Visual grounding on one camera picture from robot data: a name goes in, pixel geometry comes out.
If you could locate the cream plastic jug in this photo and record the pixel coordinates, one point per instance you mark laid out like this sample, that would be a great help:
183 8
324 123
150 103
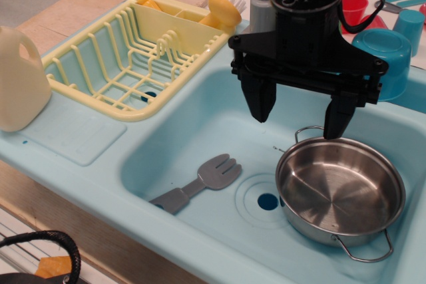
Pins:
25 90

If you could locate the yellow dish brush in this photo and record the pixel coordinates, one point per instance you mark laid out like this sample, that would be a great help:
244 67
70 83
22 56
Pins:
224 15

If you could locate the light blue toy sink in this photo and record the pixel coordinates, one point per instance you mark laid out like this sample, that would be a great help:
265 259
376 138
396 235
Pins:
113 169

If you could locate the yellow plastic drying rack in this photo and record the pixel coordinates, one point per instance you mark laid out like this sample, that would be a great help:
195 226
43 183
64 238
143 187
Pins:
131 61

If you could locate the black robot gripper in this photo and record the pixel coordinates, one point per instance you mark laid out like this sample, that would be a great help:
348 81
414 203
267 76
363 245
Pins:
307 50

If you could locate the grey toy faucet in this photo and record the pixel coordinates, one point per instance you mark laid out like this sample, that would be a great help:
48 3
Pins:
262 16

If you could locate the blue plastic cup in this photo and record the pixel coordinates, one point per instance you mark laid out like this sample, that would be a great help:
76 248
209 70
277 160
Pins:
410 24

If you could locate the orange yellow object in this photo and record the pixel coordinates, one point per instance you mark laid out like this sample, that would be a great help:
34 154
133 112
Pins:
53 266

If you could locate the red plastic cup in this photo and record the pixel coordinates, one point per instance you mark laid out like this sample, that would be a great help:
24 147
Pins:
354 10

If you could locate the blue plastic bowl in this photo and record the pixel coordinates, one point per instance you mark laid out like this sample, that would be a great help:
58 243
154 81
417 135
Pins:
395 49

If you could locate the grey plastic toy fork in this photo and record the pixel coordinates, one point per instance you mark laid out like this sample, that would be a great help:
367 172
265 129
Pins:
215 174

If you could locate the stainless steel pot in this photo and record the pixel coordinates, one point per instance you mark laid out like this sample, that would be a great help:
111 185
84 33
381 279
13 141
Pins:
341 193

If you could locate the yellow utensil handle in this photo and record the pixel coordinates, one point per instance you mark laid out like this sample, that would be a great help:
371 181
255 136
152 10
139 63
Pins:
149 3

